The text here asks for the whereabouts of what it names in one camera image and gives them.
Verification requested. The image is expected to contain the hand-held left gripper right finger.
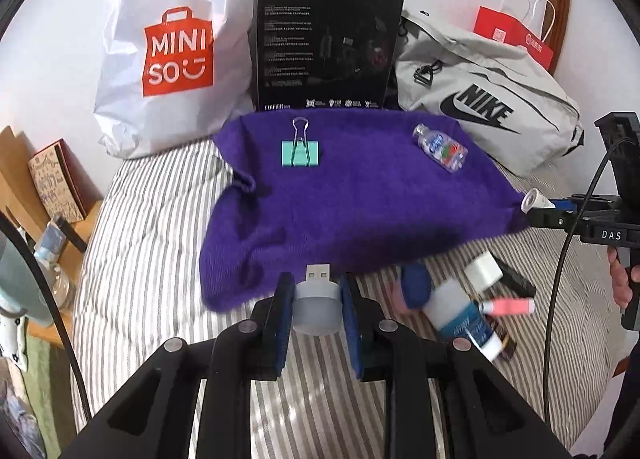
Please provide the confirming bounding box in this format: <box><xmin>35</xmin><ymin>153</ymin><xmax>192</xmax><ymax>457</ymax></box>
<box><xmin>340</xmin><ymin>276</ymin><xmax>576</xmax><ymax>459</ymax></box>

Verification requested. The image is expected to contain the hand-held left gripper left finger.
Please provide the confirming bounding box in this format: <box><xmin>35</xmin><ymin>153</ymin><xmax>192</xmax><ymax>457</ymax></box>
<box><xmin>75</xmin><ymin>271</ymin><xmax>296</xmax><ymax>459</ymax></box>

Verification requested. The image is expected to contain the white USB adapter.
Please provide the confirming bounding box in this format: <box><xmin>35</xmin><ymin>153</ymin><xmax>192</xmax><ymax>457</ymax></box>
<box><xmin>291</xmin><ymin>263</ymin><xmax>342</xmax><ymax>337</ymax></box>

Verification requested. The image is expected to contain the white capped black tube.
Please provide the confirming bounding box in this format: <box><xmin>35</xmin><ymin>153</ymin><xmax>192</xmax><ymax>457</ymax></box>
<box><xmin>462</xmin><ymin>251</ymin><xmax>537</xmax><ymax>299</ymax></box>

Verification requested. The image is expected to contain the pink pen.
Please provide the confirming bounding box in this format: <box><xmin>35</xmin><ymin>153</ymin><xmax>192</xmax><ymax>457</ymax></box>
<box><xmin>480</xmin><ymin>298</ymin><xmax>536</xmax><ymax>317</ymax></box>

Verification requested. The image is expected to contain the white and blue bottle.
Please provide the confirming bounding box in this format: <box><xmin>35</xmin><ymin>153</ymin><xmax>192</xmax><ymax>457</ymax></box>
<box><xmin>424</xmin><ymin>279</ymin><xmax>503</xmax><ymax>362</ymax></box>

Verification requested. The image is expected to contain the person's right hand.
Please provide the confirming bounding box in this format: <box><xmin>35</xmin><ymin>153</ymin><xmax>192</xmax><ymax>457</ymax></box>
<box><xmin>607</xmin><ymin>246</ymin><xmax>640</xmax><ymax>310</ymax></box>

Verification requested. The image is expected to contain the small clear plastic bottle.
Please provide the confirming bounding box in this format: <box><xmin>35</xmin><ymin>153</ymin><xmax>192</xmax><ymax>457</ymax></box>
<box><xmin>412</xmin><ymin>123</ymin><xmax>469</xmax><ymax>174</ymax></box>

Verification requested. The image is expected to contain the purple towel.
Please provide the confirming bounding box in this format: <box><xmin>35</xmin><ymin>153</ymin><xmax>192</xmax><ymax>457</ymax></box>
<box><xmin>198</xmin><ymin>108</ymin><xmax>531</xmax><ymax>312</ymax></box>

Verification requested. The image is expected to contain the striped bedsheet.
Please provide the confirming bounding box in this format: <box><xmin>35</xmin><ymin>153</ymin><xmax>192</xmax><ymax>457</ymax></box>
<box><xmin>70</xmin><ymin>139</ymin><xmax>626</xmax><ymax>459</ymax></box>

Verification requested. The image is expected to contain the grey sports bag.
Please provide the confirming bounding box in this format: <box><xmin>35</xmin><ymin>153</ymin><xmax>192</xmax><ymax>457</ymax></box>
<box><xmin>395</xmin><ymin>9</ymin><xmax>586</xmax><ymax>177</ymax></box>

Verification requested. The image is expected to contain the teal binder clip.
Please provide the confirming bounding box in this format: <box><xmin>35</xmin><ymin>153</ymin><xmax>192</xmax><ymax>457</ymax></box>
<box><xmin>281</xmin><ymin>116</ymin><xmax>322</xmax><ymax>169</ymax></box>

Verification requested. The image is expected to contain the red paper bag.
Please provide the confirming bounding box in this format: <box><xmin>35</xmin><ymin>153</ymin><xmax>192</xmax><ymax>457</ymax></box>
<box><xmin>472</xmin><ymin>0</ymin><xmax>558</xmax><ymax>72</ymax></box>

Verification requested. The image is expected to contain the clear water bottle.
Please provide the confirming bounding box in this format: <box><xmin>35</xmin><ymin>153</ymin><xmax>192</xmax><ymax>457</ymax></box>
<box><xmin>35</xmin><ymin>219</ymin><xmax>76</xmax><ymax>310</ymax></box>

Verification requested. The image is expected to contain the green cloth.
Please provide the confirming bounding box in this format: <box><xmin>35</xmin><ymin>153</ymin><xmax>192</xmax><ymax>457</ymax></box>
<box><xmin>0</xmin><ymin>334</ymin><xmax>86</xmax><ymax>459</ymax></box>

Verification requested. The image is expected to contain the teal lidded cup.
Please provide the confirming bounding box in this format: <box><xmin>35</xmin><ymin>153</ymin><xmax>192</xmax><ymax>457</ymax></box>
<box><xmin>0</xmin><ymin>229</ymin><xmax>53</xmax><ymax>327</ymax></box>

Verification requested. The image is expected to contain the brown patterned notebook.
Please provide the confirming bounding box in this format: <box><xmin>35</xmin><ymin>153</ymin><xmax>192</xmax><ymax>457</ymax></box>
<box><xmin>27</xmin><ymin>139</ymin><xmax>103</xmax><ymax>225</ymax></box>

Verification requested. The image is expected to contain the white floral cloth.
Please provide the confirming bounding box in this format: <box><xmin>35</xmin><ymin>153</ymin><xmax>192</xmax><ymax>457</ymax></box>
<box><xmin>0</xmin><ymin>311</ymin><xmax>28</xmax><ymax>372</ymax></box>

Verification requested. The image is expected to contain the multicoloured patterned cloth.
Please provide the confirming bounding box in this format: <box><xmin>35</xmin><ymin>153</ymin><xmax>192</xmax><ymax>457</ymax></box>
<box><xmin>0</xmin><ymin>379</ymin><xmax>41</xmax><ymax>459</ymax></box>

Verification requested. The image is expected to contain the black cardboard box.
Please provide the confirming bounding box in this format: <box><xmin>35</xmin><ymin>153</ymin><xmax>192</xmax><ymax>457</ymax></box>
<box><xmin>251</xmin><ymin>0</ymin><xmax>407</xmax><ymax>112</ymax></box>

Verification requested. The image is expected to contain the wooden nightstand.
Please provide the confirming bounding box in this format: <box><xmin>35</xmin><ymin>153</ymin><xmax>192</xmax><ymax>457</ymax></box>
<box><xmin>0</xmin><ymin>125</ymin><xmax>106</xmax><ymax>345</ymax></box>

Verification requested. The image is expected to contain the white plastic shopping bag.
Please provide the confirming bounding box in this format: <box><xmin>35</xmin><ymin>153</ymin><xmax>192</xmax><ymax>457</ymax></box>
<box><xmin>95</xmin><ymin>0</ymin><xmax>261</xmax><ymax>160</ymax></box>

